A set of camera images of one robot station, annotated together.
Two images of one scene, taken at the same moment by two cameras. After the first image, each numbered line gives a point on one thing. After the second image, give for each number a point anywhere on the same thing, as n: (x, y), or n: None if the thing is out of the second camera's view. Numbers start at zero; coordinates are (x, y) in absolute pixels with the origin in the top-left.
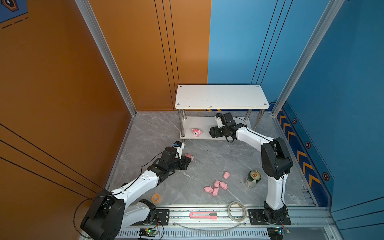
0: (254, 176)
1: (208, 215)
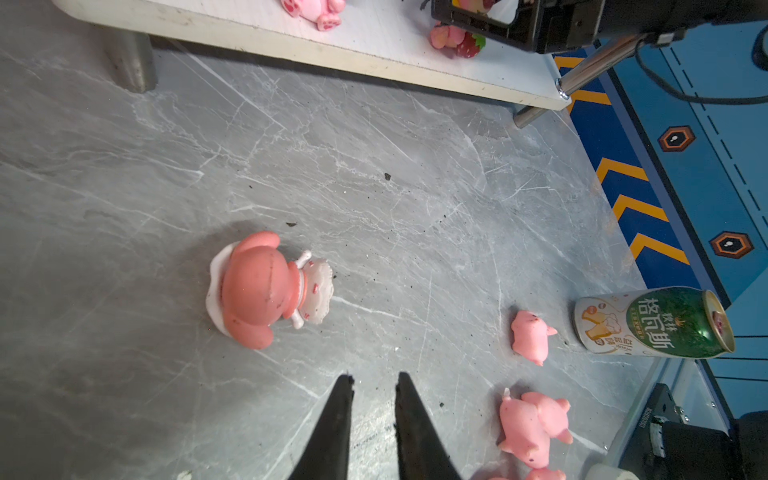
0: (669, 322)
1: None
